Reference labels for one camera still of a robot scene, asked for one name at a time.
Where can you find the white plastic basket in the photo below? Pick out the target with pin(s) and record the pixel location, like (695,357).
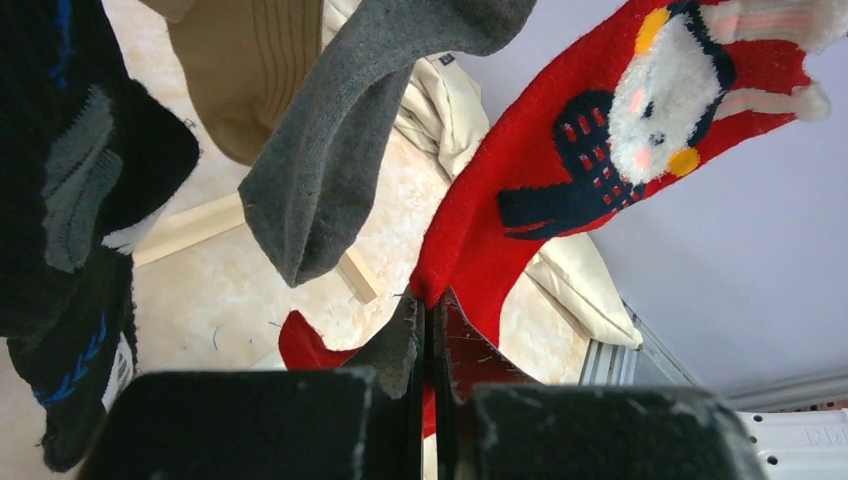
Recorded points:
(810,445)

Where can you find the beige cloth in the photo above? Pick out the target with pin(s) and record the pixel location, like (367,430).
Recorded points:
(442,114)

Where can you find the tan brown sock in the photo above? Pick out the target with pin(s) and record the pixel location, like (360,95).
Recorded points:
(243,61)

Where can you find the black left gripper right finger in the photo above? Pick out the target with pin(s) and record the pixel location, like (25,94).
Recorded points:
(494,421)

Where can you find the black blue sock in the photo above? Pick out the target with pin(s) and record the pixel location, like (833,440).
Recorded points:
(89,161)

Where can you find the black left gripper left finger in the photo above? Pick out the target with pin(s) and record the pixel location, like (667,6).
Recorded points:
(362,420)

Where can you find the red character sock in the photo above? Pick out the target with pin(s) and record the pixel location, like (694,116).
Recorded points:
(646,98)

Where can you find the wooden rack frame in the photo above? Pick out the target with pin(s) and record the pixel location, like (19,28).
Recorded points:
(182,230)

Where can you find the grey sock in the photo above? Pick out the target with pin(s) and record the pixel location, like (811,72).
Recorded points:
(313,186)

